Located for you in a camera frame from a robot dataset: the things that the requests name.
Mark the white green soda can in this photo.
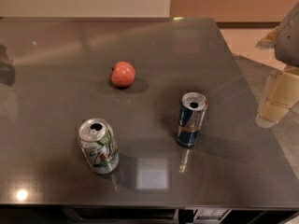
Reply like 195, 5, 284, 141
78, 118, 119, 175

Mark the red apple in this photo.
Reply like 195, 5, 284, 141
111, 62, 135, 88

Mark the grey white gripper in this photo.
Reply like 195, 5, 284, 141
259, 3, 299, 123

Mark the blue silver redbull can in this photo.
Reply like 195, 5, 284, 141
177, 92, 208, 147

